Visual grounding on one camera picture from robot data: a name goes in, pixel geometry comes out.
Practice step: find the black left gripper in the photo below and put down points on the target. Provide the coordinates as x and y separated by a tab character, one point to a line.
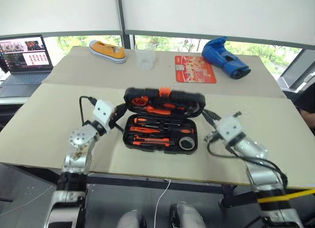
115	118

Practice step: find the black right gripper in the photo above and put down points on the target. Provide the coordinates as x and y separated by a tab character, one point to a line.
216	121

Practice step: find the orange plastic tool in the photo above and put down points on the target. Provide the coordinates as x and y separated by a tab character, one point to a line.
145	129

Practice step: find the black orange utility knife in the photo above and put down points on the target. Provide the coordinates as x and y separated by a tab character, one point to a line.
152	141

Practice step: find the black orange tool case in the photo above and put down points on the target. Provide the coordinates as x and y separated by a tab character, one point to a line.
162	149

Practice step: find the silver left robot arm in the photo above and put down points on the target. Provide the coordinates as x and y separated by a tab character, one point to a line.
76	149

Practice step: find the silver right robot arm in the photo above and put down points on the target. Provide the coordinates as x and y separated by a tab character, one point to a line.
261	169

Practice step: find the black tape measure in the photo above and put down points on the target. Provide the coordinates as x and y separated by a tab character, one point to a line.
186	142

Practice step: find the red printed packet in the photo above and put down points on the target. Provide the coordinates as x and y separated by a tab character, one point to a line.
194	70

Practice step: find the blue boxing glove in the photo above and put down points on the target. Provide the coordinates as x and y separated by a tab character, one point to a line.
224	56

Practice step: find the clear plastic measuring cup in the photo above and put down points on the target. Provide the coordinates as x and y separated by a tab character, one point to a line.
145	56

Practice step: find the orange canvas sneaker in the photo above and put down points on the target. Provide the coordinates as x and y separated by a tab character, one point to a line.
108	51

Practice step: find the person in dark clothes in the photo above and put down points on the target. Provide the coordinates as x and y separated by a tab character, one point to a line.
306	102

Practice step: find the grey rounded robot foot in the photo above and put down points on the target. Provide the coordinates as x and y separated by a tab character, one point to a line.
187	217
129	220

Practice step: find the white roller blind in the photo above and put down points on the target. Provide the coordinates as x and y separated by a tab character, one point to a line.
221	13
59	11

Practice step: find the open laptop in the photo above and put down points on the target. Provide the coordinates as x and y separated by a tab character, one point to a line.
24	65

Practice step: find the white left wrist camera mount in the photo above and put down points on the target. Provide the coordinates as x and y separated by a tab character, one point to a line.
103	112

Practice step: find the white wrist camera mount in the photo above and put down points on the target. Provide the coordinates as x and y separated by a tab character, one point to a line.
103	112
230	128

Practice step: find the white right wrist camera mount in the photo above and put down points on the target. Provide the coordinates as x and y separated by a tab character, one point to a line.
230	128

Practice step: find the dark window frame post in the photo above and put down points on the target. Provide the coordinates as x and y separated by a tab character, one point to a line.
123	16

